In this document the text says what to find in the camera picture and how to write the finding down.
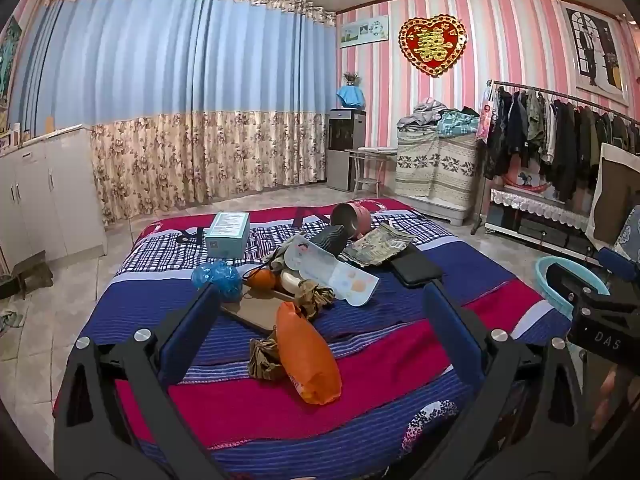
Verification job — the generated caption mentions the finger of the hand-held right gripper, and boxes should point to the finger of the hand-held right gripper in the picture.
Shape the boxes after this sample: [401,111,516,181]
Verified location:
[545,262,613,313]
[597,246,640,283]

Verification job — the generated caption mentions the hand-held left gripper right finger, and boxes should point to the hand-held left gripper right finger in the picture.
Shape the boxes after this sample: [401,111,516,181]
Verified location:
[422,282,601,480]

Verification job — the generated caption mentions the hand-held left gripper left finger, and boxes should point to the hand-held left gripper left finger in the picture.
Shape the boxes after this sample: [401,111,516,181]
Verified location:
[52,284,223,480]

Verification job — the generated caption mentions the light blue plastic basket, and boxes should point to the light blue plastic basket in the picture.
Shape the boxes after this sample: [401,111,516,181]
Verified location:
[535,256,611,318]

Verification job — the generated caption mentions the blue plastic bag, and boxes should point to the blue plastic bag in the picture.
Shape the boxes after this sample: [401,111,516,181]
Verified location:
[191,260,243,303]

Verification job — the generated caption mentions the brown paper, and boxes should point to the brown paper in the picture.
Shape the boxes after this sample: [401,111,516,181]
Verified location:
[248,337,283,381]
[295,280,336,321]

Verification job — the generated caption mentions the orange tangerine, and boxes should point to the orange tangerine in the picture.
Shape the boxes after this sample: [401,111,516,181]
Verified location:
[248,267,277,291]

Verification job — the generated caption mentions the olive bag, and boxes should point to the olive bag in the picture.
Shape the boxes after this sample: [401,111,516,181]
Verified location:
[260,245,296,273]

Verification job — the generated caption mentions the orange plastic bag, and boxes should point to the orange plastic bag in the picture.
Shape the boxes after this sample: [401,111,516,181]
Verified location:
[275,301,343,406]

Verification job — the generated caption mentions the light blue printed packaging sheet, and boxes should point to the light blue printed packaging sheet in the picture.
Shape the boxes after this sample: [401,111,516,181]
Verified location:
[282,234,381,307]

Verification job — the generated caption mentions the black cylindrical container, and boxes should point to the black cylindrical container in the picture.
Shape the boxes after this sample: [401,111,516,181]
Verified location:
[314,224,348,261]

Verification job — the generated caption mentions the blue patterned tablecloth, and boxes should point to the blue patterned tablecloth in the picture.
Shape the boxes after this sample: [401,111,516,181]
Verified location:
[612,210,640,261]

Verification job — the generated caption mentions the brown cardboard tray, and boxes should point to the brown cardboard tray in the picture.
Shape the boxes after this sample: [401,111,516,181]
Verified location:
[220,287,301,333]

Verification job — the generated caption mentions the brown white-edged furniture cover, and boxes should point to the brown white-edged furniture cover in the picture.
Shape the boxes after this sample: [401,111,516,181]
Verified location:
[585,142,640,256]

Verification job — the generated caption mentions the black flat case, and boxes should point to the black flat case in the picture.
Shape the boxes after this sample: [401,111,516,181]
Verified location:
[389,247,445,289]

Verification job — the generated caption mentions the low stand with lace cloth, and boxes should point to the low stand with lace cloth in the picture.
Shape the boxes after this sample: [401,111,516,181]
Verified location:
[484,185,606,261]

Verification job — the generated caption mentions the teal cardboard box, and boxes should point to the teal cardboard box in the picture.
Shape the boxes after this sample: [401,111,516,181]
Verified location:
[205,211,251,263]

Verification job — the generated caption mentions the grey-green mailer bag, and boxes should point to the grey-green mailer bag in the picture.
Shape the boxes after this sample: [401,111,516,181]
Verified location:
[348,222,417,267]

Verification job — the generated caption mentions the pink metal pot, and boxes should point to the pink metal pot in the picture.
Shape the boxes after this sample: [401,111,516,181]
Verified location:
[330,201,373,238]

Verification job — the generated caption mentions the cloth-covered cabinet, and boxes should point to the cloth-covered cabinet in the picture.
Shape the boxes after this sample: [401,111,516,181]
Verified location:
[394,127,483,226]

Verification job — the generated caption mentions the small wooden floor stool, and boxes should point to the small wooden floor stool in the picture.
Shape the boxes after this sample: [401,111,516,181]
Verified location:
[10,262,53,296]

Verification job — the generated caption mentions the metal clothes rack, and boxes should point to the metal clothes rack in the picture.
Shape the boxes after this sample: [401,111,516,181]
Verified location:
[470,79,640,236]

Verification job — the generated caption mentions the pink hanging bag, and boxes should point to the pink hanging bag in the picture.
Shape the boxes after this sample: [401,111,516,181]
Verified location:
[475,87,496,143]

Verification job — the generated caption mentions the small white stool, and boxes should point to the small white stool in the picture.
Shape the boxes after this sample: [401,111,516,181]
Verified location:
[345,146,398,200]

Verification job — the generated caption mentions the white cabinet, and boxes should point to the white cabinet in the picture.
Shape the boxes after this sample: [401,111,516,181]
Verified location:
[0,125,108,271]

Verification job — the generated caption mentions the grey water dispenser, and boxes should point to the grey water dispenser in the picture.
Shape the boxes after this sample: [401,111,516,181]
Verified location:
[326,108,367,192]

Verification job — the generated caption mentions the pile of folded clothes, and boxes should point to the pile of folded clothes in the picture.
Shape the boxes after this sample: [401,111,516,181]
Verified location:
[397,99,481,136]

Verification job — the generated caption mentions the blue floral curtain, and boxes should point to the blue floral curtain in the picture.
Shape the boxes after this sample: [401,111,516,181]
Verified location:
[10,0,338,226]

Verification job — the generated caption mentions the blue covered water bottle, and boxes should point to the blue covered water bottle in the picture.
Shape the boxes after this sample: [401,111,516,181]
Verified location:
[336,85,365,110]

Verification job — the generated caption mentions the black strap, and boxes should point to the black strap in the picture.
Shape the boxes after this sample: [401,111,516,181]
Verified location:
[175,227,207,248]

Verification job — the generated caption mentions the framed wall poster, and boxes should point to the framed wall poster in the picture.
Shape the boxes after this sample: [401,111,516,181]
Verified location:
[565,2,631,106]

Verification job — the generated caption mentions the red heart wall decoration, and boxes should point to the red heart wall decoration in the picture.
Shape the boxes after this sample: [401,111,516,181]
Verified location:
[398,14,468,78]

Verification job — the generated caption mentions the landscape wall picture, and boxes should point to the landscape wall picture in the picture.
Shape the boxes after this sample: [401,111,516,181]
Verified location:
[340,14,390,49]

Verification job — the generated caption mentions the green wall picture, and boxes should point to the green wall picture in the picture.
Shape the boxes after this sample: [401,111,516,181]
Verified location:
[0,15,23,111]

